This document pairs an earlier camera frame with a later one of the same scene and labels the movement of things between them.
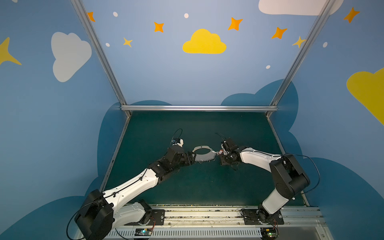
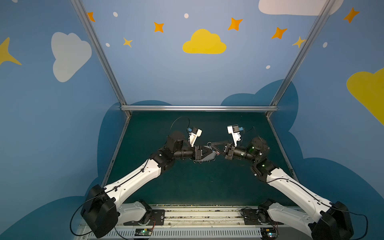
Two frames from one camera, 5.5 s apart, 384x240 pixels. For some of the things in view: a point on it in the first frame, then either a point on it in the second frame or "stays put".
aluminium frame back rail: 199,108 stays put
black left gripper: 190,158 → 197,153
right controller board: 268,233 stays put
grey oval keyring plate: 203,157 stays put
